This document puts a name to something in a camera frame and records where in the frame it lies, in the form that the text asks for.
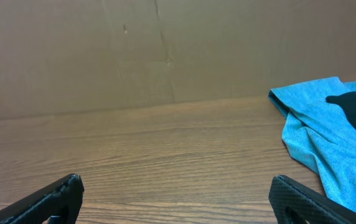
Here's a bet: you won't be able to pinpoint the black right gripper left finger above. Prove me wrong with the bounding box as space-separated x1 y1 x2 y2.
0 174 85 224

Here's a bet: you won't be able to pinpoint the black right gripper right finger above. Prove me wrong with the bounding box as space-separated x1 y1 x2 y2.
268 175 356 224

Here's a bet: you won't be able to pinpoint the light blue denim jeans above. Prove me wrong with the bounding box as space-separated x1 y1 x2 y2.
268 77 356 212

